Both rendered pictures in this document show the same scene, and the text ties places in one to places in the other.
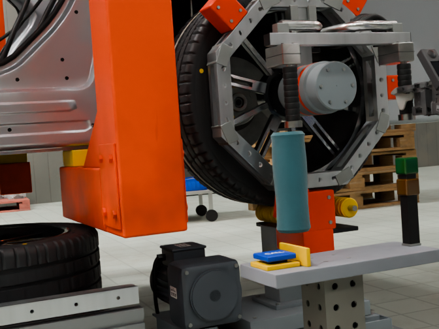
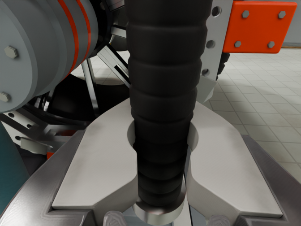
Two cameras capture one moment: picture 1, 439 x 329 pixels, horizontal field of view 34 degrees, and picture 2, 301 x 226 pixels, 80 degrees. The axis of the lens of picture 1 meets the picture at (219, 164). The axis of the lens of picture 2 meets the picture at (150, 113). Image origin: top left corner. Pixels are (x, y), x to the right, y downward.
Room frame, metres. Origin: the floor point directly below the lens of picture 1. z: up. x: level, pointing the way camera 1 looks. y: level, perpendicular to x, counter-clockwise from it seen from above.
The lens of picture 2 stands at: (1.79, -0.53, 0.89)
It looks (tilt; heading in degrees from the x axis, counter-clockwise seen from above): 33 degrees down; 25
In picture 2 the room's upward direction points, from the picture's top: 1 degrees clockwise
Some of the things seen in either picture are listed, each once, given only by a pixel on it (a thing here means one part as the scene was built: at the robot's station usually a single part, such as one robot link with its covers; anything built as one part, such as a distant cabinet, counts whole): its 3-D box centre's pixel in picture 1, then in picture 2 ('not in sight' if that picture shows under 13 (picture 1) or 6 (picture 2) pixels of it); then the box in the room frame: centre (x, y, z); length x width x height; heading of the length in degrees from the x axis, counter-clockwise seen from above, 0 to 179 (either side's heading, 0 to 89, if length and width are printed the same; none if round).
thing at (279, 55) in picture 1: (282, 55); not in sight; (1.77, -0.17, 0.93); 0.09 x 0.05 x 0.05; 24
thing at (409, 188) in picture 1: (407, 187); not in sight; (1.70, -0.44, 0.59); 0.04 x 0.04 x 0.04; 24
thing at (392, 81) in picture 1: (392, 87); (247, 26); (2.16, -0.53, 0.85); 0.09 x 0.08 x 0.07; 114
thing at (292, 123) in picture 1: (291, 95); not in sight; (1.74, -0.18, 0.83); 0.04 x 0.04 x 0.16
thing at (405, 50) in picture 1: (395, 53); not in sight; (1.90, -0.48, 0.93); 0.09 x 0.05 x 0.05; 24
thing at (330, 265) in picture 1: (341, 262); not in sight; (1.62, -0.26, 0.44); 0.43 x 0.17 x 0.03; 114
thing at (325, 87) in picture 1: (315, 89); (29, 30); (1.96, -0.27, 0.85); 0.21 x 0.14 x 0.14; 24
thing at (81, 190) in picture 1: (104, 160); not in sight; (2.06, 0.33, 0.69); 0.52 x 0.17 x 0.35; 24
